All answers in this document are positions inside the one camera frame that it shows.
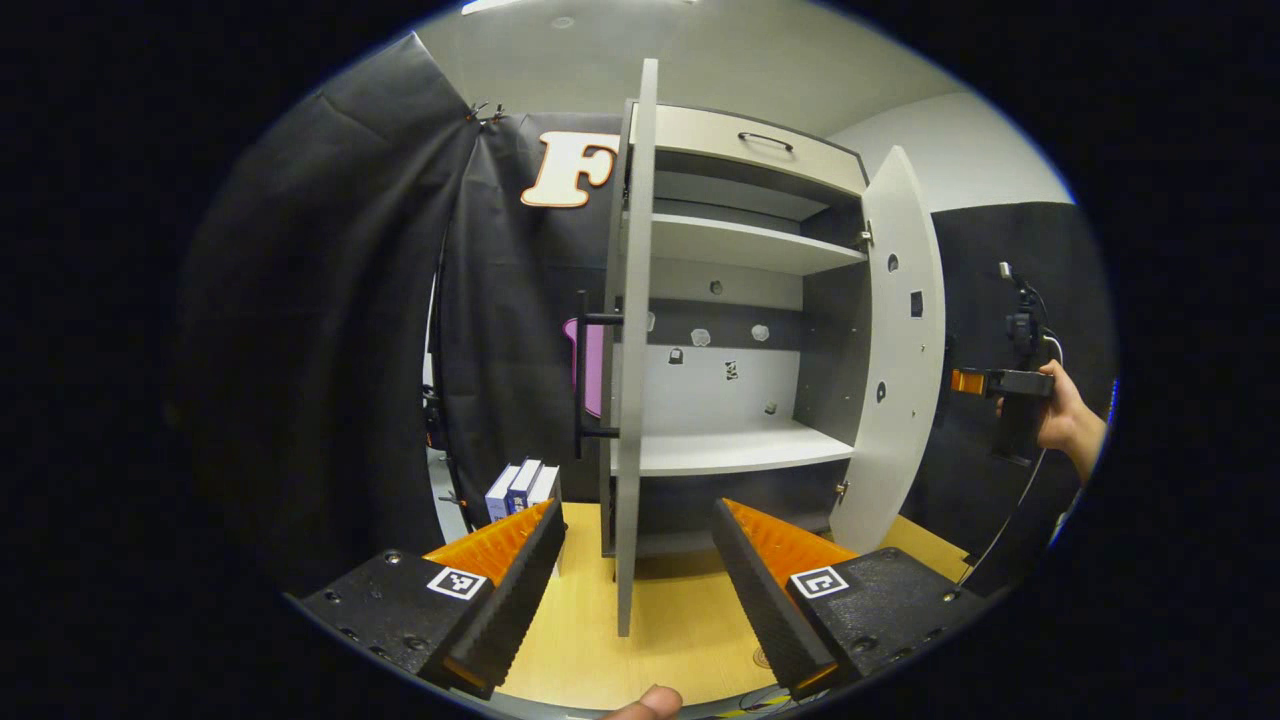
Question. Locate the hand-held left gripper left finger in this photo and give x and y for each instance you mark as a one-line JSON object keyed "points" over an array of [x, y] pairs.
{"points": [[510, 600]]}

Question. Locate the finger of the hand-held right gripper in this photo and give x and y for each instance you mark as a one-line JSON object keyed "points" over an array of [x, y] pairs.
{"points": [[968, 381]]}

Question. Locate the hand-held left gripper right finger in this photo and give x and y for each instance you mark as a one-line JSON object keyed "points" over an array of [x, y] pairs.
{"points": [[770, 600]]}

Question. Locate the beige cabinet door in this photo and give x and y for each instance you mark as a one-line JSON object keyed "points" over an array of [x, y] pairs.
{"points": [[900, 450], [632, 400]]}

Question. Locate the grey white cabinet body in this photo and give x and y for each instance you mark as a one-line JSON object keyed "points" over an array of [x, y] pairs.
{"points": [[740, 245]]}

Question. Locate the black backdrop cloth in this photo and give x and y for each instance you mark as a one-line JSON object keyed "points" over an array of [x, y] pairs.
{"points": [[320, 300]]}

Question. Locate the ceiling light panel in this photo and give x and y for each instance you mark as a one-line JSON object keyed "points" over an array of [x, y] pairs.
{"points": [[500, 5]]}

